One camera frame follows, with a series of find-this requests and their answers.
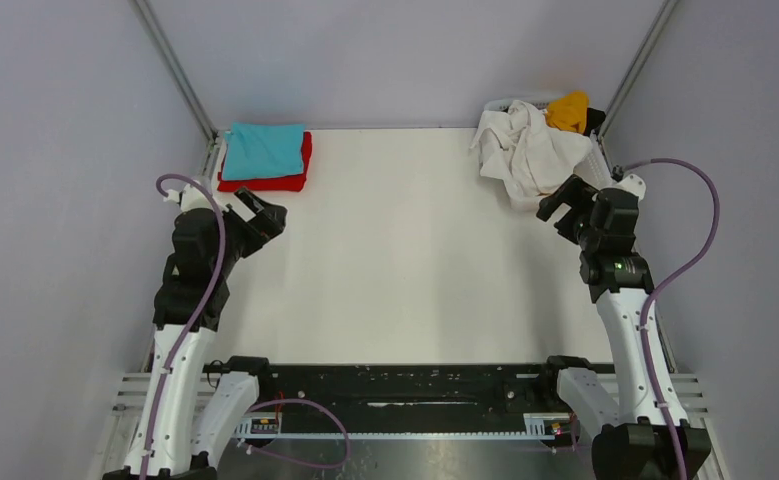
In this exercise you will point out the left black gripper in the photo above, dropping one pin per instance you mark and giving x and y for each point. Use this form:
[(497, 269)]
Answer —
[(268, 221)]

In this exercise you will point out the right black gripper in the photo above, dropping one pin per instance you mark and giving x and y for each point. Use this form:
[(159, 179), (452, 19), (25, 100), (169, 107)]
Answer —
[(567, 202)]

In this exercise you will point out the white t shirt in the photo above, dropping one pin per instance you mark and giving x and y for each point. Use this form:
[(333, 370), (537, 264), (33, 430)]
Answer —
[(531, 159)]

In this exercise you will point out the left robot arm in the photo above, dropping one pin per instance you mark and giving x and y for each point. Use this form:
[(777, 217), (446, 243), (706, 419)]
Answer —
[(175, 438)]

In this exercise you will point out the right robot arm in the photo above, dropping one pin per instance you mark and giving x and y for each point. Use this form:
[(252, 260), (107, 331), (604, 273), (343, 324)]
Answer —
[(643, 431)]

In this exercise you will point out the white plastic basket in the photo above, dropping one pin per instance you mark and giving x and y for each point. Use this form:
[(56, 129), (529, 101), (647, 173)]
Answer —
[(593, 168)]

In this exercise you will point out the folded cyan t shirt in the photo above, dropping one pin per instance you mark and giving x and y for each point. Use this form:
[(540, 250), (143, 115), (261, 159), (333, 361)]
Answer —
[(257, 151)]

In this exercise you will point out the folded red t shirt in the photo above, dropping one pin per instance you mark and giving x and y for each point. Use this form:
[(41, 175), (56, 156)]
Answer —
[(289, 183)]

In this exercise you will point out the black t shirt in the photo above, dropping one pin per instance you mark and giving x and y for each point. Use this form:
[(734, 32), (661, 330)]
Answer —
[(594, 120)]

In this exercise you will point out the yellow t shirt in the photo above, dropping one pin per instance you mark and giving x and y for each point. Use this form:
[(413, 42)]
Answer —
[(569, 113)]

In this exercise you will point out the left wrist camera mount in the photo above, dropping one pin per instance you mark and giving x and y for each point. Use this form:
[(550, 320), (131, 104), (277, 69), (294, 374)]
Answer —
[(193, 194)]

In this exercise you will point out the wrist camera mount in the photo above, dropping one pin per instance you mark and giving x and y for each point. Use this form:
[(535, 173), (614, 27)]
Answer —
[(193, 194), (628, 182)]

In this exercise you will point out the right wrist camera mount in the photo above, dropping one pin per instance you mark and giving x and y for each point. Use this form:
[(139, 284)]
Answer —
[(628, 182)]

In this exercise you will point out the right metal frame post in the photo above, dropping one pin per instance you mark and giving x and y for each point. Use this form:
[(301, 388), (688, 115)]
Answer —
[(637, 64)]

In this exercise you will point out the metal frame post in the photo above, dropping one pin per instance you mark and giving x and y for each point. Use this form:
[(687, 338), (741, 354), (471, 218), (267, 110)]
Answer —
[(157, 35), (637, 64)]

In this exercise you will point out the left metal frame post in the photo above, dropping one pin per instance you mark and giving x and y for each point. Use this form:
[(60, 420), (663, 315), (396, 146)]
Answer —
[(157, 35)]

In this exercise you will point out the white slotted cable duct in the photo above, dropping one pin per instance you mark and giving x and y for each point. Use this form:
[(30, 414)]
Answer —
[(262, 427)]

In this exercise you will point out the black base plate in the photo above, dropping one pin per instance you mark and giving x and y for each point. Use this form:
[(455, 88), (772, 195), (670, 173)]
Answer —
[(447, 398)]

